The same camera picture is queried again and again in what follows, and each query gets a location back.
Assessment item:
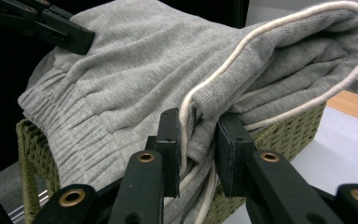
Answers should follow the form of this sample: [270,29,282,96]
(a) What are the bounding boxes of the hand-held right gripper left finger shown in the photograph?
[107,106,182,224]

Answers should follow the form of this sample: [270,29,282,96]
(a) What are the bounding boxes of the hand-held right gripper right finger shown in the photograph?
[213,111,347,224]

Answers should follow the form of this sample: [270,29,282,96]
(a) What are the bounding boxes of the grey pants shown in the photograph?
[17,0,358,224]

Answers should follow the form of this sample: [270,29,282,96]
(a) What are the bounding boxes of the light wooden table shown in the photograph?
[325,89,358,126]

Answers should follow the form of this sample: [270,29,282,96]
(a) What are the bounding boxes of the aluminium rail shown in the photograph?
[7,189,50,222]

